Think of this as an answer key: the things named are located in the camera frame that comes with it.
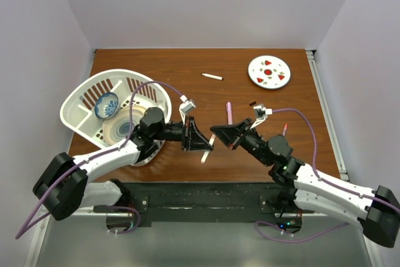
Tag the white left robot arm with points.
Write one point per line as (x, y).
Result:
(61, 187)

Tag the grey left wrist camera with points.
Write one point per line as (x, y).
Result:
(186, 106)

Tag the beige grey ceramic plate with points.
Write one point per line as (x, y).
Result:
(117, 128)

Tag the white plastic basket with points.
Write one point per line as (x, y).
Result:
(77, 111)

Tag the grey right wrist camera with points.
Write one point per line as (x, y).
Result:
(261, 114)

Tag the slim pink red-tipped pen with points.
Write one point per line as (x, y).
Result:
(285, 129)

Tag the white marker with black end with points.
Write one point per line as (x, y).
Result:
(211, 76)

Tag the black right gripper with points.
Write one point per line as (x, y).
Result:
(229, 135)

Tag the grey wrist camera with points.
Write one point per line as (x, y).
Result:
(261, 114)
(186, 106)

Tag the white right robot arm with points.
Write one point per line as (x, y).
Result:
(374, 211)

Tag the pink highlighter pen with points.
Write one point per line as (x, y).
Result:
(229, 113)

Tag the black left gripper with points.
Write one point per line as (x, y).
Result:
(192, 139)

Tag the white thin pen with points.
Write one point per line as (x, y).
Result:
(204, 157)

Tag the blue white porcelain bowl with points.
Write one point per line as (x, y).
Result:
(107, 106)

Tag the white watermelon pattern plate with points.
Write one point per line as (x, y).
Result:
(269, 72)

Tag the aluminium frame rail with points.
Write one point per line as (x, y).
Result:
(371, 248)

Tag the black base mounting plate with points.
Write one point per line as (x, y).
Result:
(209, 202)

